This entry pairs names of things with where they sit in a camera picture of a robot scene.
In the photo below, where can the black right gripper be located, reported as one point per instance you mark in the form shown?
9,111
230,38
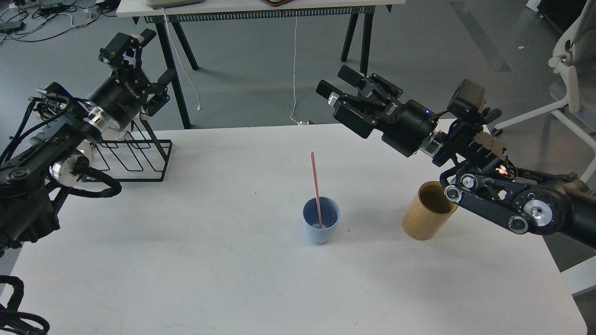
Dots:
376,106

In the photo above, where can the black wire dish rack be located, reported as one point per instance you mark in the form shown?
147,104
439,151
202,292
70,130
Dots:
139,160

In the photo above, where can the white office chair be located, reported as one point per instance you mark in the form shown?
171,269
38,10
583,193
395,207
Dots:
573,59

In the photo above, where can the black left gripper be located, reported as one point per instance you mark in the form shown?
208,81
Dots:
116,100

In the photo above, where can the bamboo cylindrical holder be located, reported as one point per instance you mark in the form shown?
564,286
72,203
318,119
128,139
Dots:
428,211

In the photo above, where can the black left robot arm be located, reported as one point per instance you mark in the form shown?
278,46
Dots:
50,156

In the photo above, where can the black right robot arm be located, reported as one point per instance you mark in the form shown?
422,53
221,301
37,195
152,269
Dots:
483,180

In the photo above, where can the white background table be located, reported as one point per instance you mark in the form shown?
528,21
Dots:
243,63

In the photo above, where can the pink chopstick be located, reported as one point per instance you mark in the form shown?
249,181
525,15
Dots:
316,189

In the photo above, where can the light blue plastic cup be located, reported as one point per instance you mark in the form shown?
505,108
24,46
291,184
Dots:
330,220

